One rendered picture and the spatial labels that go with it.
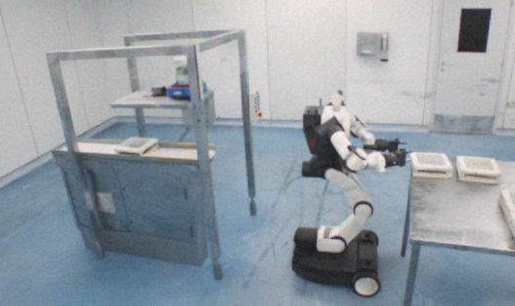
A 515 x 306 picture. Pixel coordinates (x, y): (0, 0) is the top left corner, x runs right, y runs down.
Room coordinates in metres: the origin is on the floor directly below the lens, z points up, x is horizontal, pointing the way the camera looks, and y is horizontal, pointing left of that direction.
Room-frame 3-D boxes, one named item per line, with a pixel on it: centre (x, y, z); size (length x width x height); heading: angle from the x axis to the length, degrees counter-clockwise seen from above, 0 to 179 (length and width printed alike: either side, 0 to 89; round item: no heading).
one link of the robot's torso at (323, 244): (2.42, -0.48, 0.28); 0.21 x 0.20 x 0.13; 76
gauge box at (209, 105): (2.71, 0.45, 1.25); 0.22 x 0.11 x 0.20; 74
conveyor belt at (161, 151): (2.75, 1.04, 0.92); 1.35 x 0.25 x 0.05; 74
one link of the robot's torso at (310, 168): (2.44, -0.40, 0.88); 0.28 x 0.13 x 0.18; 76
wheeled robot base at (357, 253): (2.41, -0.51, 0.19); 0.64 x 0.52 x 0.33; 76
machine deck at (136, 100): (2.63, 0.68, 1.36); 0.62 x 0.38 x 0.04; 74
